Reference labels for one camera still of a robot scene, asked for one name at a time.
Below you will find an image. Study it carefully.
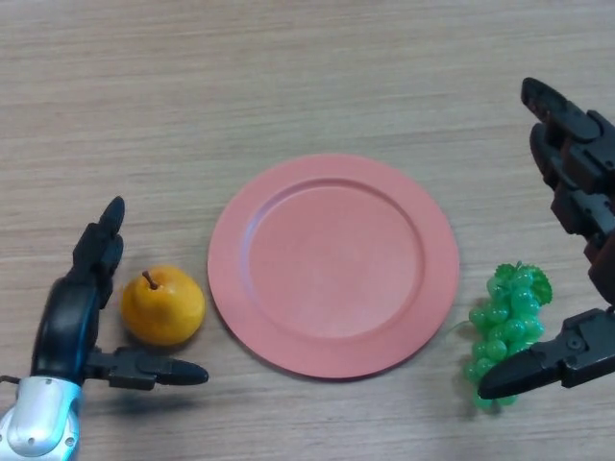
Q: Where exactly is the green grape bunch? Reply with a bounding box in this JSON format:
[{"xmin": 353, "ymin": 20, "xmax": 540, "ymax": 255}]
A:
[{"xmin": 461, "ymin": 261, "xmax": 554, "ymax": 414}]

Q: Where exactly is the pink round plate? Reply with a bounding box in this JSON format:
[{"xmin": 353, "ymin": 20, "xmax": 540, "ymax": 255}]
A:
[{"xmin": 207, "ymin": 153, "xmax": 461, "ymax": 383}]

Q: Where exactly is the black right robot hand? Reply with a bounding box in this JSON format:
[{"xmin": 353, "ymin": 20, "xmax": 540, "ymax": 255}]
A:
[{"xmin": 478, "ymin": 76, "xmax": 615, "ymax": 400}]

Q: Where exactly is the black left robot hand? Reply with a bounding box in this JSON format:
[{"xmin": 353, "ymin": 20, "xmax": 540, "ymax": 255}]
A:
[{"xmin": 29, "ymin": 195, "xmax": 210, "ymax": 391}]

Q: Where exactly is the yellow pear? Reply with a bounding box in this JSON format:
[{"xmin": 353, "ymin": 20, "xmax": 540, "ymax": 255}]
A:
[{"xmin": 119, "ymin": 264, "xmax": 207, "ymax": 347}]

